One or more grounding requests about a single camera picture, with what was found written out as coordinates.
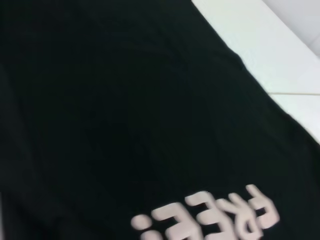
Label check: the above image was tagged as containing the black t-shirt with FREE print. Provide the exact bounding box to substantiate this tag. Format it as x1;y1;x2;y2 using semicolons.
0;0;320;240

